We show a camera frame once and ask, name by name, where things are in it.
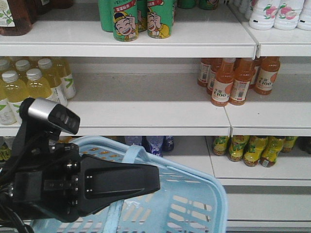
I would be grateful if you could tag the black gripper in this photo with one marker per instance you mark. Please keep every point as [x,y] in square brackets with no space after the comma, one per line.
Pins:
[51,189]

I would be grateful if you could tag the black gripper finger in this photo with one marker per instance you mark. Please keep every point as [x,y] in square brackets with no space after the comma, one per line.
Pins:
[102,182]

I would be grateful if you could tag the light blue plastic basket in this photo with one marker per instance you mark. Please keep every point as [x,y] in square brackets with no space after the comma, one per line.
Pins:
[188,201]

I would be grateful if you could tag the blue sports drink bottle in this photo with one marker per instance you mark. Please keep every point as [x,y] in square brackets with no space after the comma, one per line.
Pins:
[155,144]

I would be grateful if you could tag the pale yellow drink bottle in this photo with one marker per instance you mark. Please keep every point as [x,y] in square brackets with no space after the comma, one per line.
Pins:
[59,66]
[43,86]
[16,91]

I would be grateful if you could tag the white metal shelving unit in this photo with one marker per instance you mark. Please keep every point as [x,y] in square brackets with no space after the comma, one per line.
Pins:
[149,86]

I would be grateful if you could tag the yellow lemon tea bottle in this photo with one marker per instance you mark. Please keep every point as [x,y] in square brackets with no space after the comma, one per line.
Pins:
[272,150]
[236,148]
[254,149]

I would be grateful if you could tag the orange C100 juice bottle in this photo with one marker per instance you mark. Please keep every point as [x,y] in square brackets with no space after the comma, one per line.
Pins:
[242,78]
[267,75]
[223,83]

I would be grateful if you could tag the green cartoon tea can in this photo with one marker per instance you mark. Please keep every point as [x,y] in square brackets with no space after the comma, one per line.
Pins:
[125,20]
[159,18]

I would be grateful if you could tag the white peach drink bottle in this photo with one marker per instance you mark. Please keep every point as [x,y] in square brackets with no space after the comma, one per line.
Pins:
[288,14]
[263,14]

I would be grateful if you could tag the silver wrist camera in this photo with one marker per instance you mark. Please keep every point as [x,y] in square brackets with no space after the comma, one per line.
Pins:
[43,114]

